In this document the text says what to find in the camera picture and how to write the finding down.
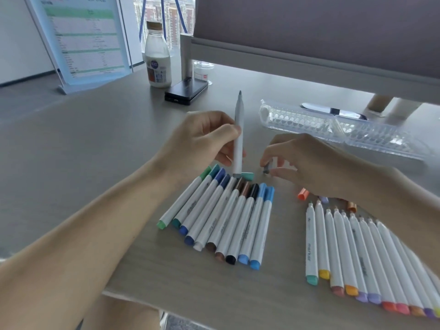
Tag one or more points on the person's left hand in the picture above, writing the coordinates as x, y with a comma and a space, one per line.
192, 144

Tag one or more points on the person's right hand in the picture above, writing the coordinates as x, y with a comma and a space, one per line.
316, 164

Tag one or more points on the blue marker cap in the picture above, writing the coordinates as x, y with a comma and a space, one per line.
220, 175

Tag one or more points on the clear plastic marker case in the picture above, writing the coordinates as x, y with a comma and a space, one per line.
302, 121

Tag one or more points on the sky-blue marker cap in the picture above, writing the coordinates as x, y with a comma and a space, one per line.
270, 194
262, 190

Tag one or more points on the blue-ended white marker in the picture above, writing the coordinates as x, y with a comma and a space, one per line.
199, 206

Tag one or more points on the mint marker cap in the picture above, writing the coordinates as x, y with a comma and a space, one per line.
247, 175

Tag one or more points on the mint-ended white marker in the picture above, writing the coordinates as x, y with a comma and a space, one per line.
311, 244

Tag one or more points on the brown-ended white marker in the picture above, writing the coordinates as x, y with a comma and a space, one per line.
223, 219

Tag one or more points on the sky-blue-ended white marker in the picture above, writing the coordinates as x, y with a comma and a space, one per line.
262, 230
252, 226

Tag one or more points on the orange-tipped white marker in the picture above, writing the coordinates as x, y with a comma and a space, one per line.
344, 254

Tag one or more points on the black-ended white marker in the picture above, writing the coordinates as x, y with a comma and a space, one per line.
242, 226

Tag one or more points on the set of red-toned markers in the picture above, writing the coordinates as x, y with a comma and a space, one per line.
364, 261

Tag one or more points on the red-tipped white marker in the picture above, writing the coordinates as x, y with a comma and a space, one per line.
376, 264

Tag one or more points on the pink-ended white marker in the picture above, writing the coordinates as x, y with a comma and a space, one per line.
388, 268

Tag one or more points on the yellow-green-tipped white marker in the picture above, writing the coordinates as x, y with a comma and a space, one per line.
436, 311

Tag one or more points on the person's left forearm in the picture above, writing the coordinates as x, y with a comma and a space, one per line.
68, 250

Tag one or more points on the person's right forearm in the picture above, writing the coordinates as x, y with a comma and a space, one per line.
405, 209

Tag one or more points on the person's bare leg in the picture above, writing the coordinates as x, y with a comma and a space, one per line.
120, 316

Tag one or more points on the black rectangular power bank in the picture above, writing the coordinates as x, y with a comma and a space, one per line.
185, 92

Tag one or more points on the small clear jar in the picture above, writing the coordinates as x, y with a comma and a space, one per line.
203, 72

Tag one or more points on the white milk bottle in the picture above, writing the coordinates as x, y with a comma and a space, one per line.
158, 65

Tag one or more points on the brown paper cup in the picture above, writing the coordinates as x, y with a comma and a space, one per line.
378, 103

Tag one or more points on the white paper cup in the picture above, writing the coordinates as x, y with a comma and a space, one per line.
405, 108

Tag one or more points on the grey desk divider shelf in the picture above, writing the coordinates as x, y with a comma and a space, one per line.
326, 27

